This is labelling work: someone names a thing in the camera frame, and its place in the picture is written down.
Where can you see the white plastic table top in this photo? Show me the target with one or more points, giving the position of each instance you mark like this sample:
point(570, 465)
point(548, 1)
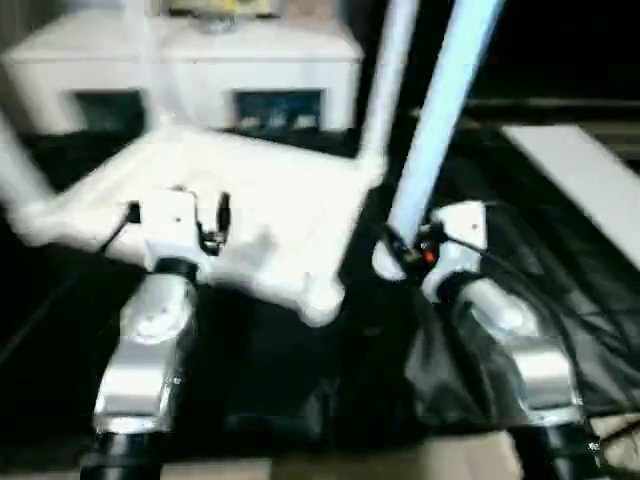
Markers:
point(240, 200)

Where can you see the white plastic table leg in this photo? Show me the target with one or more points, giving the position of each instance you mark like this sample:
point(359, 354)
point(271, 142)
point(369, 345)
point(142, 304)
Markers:
point(387, 85)
point(157, 65)
point(20, 170)
point(440, 110)

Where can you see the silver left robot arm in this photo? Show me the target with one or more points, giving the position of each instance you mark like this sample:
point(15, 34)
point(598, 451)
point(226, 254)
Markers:
point(145, 350)

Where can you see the black work mat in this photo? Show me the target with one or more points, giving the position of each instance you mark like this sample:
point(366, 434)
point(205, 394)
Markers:
point(325, 380)

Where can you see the white cabinet with glass doors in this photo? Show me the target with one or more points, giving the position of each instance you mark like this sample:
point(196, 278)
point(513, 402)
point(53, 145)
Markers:
point(280, 65)

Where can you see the white flat board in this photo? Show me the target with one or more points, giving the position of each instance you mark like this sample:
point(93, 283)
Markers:
point(575, 170)

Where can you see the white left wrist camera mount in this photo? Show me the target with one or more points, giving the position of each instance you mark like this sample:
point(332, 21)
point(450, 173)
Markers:
point(170, 225)

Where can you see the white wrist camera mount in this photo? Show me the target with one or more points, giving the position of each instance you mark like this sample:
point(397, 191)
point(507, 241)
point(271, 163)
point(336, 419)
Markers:
point(170, 225)
point(462, 230)

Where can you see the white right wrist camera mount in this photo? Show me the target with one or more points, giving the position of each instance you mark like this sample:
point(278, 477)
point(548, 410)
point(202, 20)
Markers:
point(462, 230)

